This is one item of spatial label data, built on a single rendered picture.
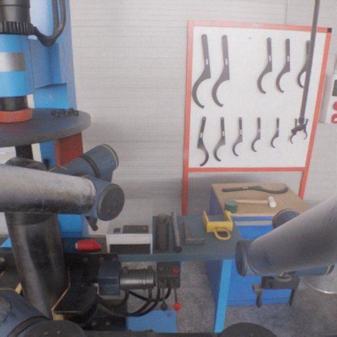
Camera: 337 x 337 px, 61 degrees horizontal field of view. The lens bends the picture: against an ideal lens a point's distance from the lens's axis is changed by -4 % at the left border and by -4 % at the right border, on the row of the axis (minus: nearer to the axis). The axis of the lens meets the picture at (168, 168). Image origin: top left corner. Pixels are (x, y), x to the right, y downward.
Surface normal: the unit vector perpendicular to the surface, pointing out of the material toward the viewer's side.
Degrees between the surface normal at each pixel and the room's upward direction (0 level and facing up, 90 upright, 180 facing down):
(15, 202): 104
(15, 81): 90
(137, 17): 90
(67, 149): 90
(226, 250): 0
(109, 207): 90
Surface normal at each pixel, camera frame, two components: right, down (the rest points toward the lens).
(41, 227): 0.67, 0.27
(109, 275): 0.01, -0.93
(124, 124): 0.05, 0.36
